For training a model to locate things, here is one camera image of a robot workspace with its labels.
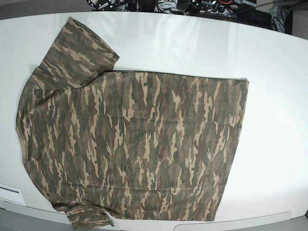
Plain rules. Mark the black cable clutter background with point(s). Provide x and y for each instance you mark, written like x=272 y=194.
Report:
x=265 y=15

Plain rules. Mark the camouflage T-shirt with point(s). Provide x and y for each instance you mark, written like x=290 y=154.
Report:
x=100 y=144

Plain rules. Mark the white label on table edge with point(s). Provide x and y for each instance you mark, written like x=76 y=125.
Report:
x=11 y=194

